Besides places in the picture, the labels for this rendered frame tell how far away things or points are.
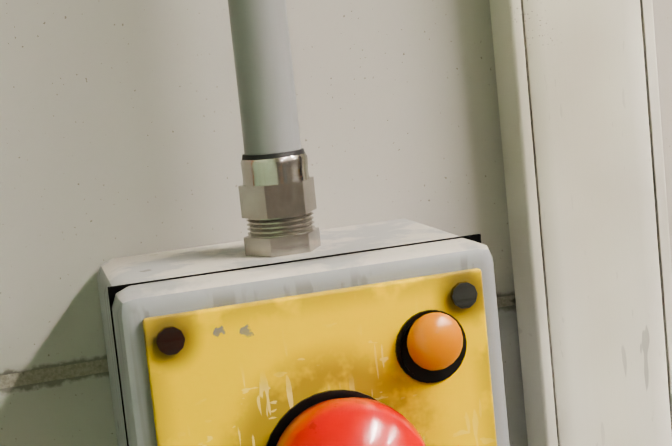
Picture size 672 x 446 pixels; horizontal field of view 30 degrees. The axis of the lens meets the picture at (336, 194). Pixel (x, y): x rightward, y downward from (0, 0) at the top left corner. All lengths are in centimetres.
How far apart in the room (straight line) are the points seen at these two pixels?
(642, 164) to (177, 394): 17
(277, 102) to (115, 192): 6
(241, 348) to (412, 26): 13
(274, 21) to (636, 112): 13
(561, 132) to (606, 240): 4
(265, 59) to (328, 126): 5
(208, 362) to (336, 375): 3
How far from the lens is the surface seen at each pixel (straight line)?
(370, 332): 32
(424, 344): 32
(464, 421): 33
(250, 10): 34
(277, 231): 34
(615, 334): 41
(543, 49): 39
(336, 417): 30
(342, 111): 39
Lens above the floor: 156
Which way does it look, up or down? 6 degrees down
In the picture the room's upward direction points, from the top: 6 degrees counter-clockwise
